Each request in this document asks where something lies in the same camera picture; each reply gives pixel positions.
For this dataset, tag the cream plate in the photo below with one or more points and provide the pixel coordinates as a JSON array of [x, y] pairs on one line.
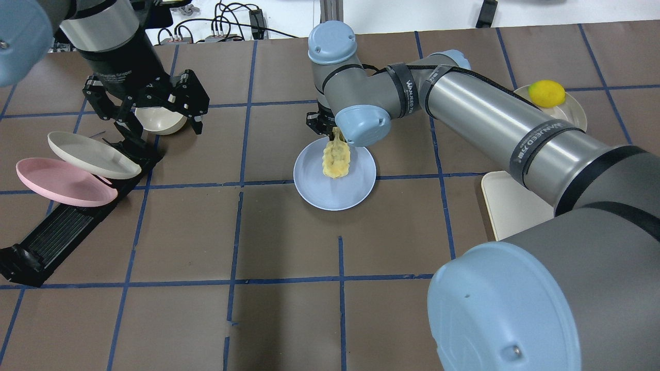
[[92, 156]]

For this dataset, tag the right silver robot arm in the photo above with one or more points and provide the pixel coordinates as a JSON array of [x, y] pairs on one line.
[[577, 292]]

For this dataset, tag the bread piece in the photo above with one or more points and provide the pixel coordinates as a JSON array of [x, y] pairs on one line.
[[336, 157]]

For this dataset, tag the blue plate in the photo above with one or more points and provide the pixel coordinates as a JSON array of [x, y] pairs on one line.
[[334, 194]]

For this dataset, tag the cream tray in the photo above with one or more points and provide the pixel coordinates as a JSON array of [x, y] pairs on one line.
[[510, 207]]

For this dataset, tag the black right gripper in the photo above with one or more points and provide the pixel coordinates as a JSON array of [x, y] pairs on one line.
[[317, 122]]

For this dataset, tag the cream bowl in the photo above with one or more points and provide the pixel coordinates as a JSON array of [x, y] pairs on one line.
[[159, 120]]

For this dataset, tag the cream oval dish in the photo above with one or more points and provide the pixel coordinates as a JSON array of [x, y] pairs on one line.
[[570, 110]]

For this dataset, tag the pink plate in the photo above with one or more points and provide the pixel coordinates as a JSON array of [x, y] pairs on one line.
[[64, 183]]

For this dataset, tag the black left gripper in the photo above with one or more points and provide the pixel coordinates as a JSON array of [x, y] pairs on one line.
[[119, 68]]

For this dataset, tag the black dish rack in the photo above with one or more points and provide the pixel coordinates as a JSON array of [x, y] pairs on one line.
[[32, 261]]

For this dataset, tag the black power adapter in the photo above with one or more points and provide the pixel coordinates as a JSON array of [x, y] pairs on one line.
[[257, 24]]

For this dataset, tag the aluminium frame post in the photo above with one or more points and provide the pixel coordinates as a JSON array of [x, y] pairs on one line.
[[331, 10]]

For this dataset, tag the yellow lemon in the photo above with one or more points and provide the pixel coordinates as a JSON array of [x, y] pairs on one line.
[[547, 93]]

